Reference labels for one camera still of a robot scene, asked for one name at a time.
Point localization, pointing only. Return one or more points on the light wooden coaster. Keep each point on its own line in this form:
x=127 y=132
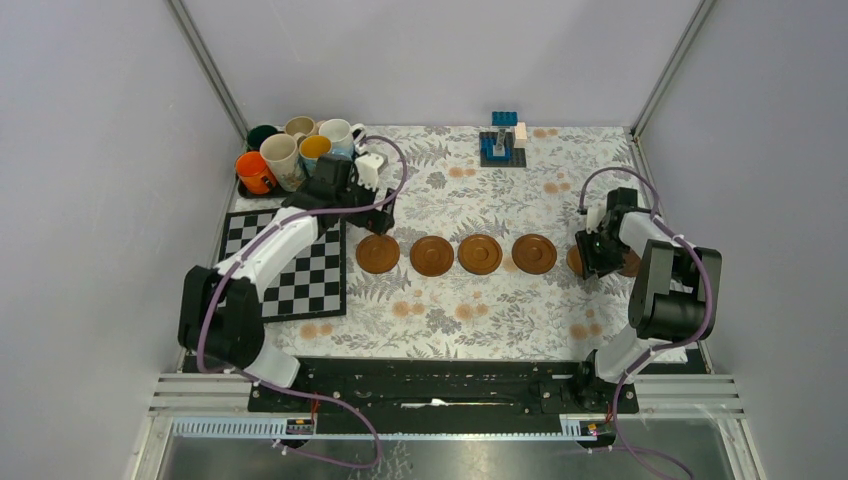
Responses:
x=574 y=261

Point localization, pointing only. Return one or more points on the black serving tray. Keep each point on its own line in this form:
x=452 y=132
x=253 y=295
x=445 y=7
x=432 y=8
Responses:
x=277 y=192

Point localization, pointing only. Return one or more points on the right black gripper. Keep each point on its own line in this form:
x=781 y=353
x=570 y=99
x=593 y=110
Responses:
x=590 y=261

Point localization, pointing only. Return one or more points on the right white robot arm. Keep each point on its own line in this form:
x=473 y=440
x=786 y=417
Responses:
x=673 y=298

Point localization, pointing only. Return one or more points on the black white chessboard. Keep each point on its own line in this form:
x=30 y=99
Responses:
x=311 y=285

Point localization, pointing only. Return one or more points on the white lego brick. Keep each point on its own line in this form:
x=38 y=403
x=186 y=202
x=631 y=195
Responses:
x=520 y=135

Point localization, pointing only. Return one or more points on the beige mug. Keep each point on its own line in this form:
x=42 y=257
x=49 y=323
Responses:
x=300 y=127

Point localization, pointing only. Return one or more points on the orange mug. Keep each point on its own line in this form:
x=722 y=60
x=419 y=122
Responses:
x=254 y=173

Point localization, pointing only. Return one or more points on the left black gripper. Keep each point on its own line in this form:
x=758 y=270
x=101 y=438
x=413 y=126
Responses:
x=375 y=220

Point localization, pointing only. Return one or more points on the dark green mug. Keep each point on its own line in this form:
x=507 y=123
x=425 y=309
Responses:
x=258 y=134

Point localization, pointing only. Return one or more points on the white mug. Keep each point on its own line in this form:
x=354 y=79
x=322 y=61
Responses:
x=342 y=135

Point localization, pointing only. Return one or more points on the brown wooden coaster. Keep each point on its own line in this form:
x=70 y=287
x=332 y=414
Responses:
x=377 y=254
x=534 y=254
x=480 y=254
x=431 y=256

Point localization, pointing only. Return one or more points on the blue lego brick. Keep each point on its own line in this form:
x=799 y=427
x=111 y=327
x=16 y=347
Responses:
x=504 y=118

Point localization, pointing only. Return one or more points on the white slotted cable duct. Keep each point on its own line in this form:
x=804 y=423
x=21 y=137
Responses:
x=288 y=429

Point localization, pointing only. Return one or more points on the floral table cloth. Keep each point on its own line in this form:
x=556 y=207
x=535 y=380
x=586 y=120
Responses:
x=507 y=314

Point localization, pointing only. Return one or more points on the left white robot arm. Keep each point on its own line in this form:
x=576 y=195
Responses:
x=220 y=315

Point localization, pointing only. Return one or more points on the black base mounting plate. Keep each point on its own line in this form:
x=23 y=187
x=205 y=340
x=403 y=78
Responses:
x=456 y=396

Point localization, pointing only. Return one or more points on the dark wooden coaster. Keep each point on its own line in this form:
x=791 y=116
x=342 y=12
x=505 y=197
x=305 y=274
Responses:
x=631 y=265

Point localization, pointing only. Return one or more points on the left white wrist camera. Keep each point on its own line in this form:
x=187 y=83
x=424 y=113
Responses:
x=368 y=168

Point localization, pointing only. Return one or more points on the tall cream floral mug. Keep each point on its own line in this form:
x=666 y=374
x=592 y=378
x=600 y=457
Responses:
x=281 y=154

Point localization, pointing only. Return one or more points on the blue mug yellow inside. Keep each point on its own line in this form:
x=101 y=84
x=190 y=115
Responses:
x=313 y=147

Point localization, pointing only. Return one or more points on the aluminium frame rail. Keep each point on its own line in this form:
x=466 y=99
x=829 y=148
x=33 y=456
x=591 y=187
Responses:
x=664 y=396

